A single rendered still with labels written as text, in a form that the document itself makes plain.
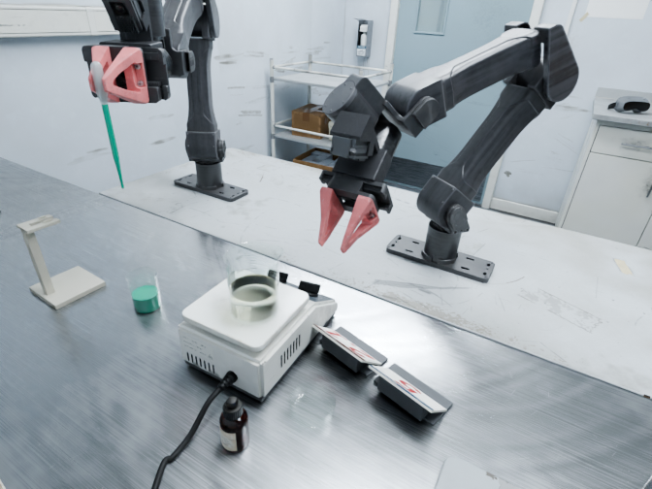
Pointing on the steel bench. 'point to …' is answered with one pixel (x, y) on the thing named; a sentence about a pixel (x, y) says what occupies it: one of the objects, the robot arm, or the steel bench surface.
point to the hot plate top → (215, 324)
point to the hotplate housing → (205, 347)
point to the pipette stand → (74, 279)
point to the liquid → (113, 141)
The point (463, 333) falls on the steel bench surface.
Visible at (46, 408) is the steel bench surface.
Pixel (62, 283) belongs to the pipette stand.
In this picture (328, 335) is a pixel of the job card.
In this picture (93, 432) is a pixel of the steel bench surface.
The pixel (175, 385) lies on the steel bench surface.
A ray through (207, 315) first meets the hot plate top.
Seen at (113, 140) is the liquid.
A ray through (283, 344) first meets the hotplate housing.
